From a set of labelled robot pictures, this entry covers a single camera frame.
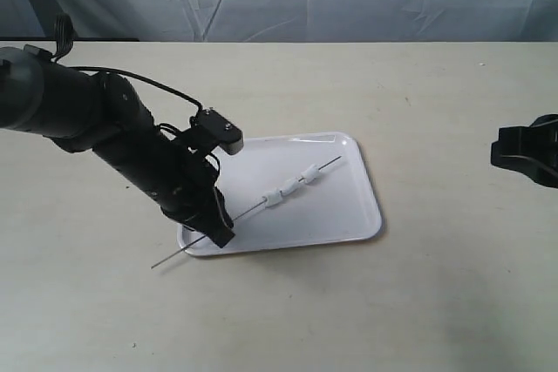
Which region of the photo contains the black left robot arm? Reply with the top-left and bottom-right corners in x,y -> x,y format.
1,45 -> 243,247

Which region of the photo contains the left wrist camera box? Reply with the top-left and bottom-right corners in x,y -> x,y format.
188,108 -> 244,155

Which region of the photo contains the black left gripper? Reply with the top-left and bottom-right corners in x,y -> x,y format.
150,136 -> 235,247

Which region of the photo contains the white marshmallow piece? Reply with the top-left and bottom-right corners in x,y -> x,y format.
301,165 -> 321,185
262,189 -> 283,208
279,178 -> 302,197

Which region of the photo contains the white rectangular plastic tray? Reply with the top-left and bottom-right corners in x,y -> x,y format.
177,132 -> 383,257

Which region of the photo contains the thin metal skewer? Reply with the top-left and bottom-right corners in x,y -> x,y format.
151,156 -> 342,270

